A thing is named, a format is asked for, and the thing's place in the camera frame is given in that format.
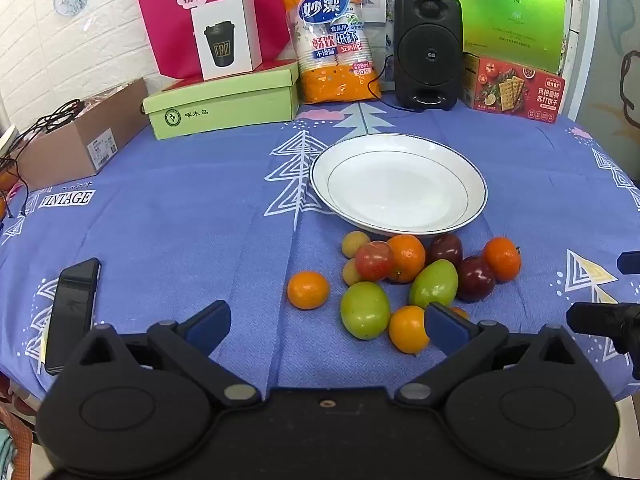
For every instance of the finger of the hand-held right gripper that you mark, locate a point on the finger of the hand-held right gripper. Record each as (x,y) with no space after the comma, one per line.
(600,317)
(629,261)

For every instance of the green round fruit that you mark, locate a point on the green round fruit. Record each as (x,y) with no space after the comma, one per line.
(365,310)
(434,284)

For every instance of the dark red plum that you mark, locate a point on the dark red plum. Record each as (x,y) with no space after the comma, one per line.
(445,249)
(477,278)

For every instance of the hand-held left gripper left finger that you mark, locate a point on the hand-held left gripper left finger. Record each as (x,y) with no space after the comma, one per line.
(210,322)

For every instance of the red cracker box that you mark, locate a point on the red cracker box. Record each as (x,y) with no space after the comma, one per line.
(520,90)

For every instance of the orange paper cup pack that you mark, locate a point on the orange paper cup pack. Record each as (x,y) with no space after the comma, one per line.
(330,25)

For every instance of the green shoe box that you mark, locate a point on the green shoe box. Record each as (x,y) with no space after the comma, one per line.
(225,110)

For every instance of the brown cardboard box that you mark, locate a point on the brown cardboard box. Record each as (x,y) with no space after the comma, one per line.
(65,145)

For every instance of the orange mandarin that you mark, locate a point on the orange mandarin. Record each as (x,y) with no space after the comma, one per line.
(308,290)
(406,257)
(461,312)
(502,258)
(407,329)

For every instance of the black speaker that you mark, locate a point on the black speaker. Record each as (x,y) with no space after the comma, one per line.
(427,50)

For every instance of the small tan round fruit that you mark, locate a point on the small tan round fruit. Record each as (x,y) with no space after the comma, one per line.
(355,243)
(350,271)

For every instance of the white cup box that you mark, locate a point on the white cup box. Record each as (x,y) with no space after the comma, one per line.
(225,35)

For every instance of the blue printed tablecloth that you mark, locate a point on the blue printed tablecloth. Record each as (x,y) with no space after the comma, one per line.
(175,220)

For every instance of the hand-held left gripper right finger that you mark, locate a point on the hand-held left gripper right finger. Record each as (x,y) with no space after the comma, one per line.
(445,327)

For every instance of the red green tomato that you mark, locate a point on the red green tomato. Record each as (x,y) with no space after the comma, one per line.
(375,260)

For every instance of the white plate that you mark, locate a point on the white plate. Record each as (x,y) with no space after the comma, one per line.
(400,185)

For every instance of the green gift box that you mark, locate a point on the green gift box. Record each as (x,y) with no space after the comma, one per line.
(510,10)

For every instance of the black smartphone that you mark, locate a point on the black smartphone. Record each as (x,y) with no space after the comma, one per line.
(72,310)

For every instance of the pink paper bag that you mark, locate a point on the pink paper bag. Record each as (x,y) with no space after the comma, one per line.
(150,20)

